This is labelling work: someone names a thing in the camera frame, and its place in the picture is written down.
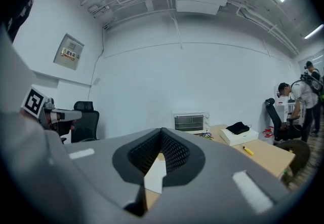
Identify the white cabinet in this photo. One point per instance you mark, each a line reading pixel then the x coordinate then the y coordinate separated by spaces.
pixel 283 110

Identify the white toaster oven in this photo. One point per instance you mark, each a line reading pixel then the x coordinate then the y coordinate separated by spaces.
pixel 189 122

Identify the black mesh office chair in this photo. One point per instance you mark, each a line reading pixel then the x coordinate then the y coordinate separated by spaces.
pixel 87 121
pixel 277 119

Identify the black cloth pouch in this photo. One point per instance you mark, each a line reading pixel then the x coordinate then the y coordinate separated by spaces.
pixel 237 128

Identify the flat white box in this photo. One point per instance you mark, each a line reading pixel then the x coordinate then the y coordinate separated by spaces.
pixel 240 138

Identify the brown round-backed chair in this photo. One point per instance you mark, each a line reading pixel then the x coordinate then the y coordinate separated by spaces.
pixel 300 157

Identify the yellow marker pen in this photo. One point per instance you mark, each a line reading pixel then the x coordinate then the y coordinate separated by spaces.
pixel 248 150

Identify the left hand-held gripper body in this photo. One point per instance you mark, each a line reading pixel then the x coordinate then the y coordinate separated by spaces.
pixel 57 115

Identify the person's black printed shirt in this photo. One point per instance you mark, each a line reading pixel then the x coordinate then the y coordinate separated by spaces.
pixel 17 2

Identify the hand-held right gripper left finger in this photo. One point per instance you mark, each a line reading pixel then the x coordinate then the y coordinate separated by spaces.
pixel 141 157

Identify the white notebook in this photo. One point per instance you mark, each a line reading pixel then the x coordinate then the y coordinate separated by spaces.
pixel 155 176

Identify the grey wall electrical panel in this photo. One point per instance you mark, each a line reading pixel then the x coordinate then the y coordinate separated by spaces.
pixel 68 52

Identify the red and white plastic bag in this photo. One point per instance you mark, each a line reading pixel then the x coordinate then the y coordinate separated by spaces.
pixel 268 134

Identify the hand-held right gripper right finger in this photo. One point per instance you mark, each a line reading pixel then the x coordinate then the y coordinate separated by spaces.
pixel 179 157

